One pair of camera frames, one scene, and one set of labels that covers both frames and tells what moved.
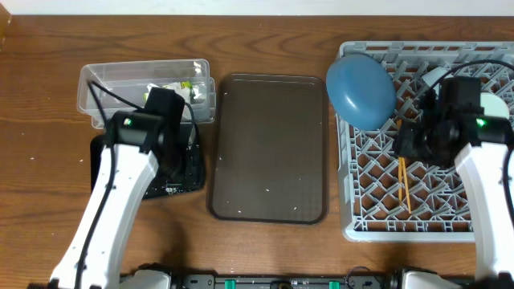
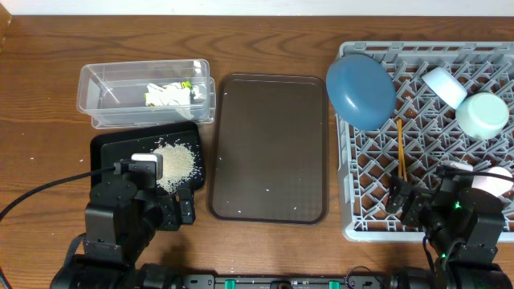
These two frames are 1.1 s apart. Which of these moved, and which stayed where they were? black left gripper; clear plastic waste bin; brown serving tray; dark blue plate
Moved: black left gripper
Stayed: clear plastic waste bin; dark blue plate; brown serving tray
